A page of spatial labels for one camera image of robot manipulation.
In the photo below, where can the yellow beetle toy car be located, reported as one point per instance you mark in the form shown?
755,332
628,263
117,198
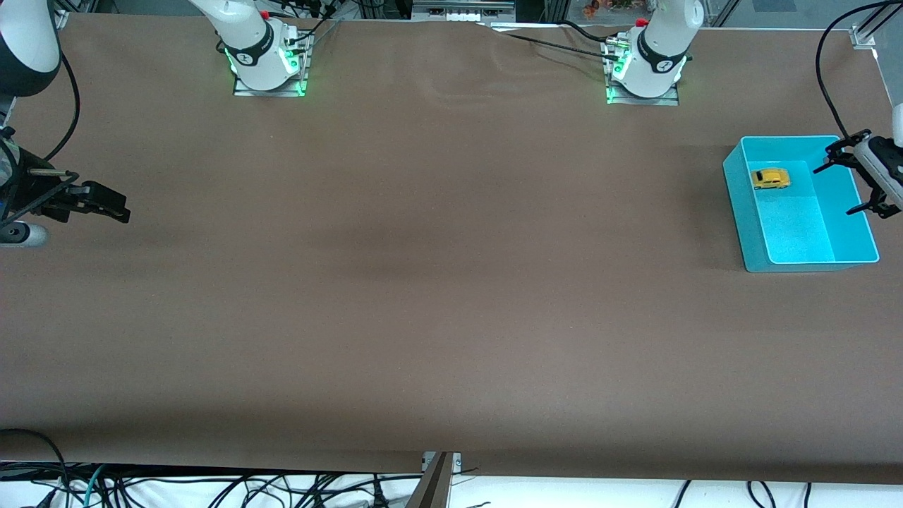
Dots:
770,178

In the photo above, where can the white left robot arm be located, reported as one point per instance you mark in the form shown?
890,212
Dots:
656,42

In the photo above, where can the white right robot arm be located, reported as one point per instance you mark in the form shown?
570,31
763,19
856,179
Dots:
21,35

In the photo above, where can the teal plastic storage bin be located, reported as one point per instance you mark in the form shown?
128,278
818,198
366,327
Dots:
811,226

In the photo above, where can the white power strip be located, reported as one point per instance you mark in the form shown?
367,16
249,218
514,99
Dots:
462,13

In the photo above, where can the metal table leg beam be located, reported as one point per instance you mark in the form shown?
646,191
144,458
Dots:
432,487

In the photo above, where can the metal corner bracket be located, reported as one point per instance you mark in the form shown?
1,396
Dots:
864,37
60,20

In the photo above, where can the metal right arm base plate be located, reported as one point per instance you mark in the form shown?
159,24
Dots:
243,90

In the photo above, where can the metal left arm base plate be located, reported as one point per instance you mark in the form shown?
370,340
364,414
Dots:
621,99

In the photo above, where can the metal table edge bracket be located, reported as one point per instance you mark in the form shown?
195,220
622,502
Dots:
457,462

